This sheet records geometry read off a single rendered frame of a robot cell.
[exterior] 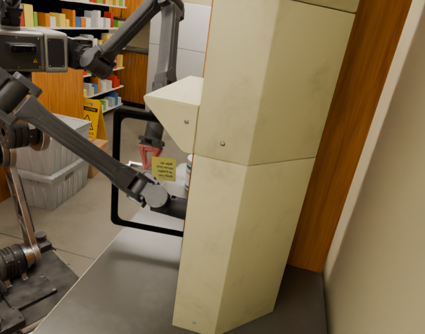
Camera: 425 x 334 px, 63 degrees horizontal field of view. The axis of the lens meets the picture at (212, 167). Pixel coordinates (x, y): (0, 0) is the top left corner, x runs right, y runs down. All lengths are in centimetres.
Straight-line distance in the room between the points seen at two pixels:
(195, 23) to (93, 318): 510
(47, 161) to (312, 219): 228
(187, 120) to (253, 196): 21
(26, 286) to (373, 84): 185
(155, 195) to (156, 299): 32
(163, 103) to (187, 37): 508
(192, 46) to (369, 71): 484
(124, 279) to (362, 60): 89
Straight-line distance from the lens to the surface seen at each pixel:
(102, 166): 92
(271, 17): 63
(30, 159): 308
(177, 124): 69
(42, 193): 316
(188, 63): 577
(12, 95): 92
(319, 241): 119
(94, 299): 103
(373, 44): 102
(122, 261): 115
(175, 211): 92
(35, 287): 211
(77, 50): 156
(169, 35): 126
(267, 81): 64
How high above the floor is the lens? 167
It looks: 23 degrees down
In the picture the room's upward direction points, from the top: 9 degrees clockwise
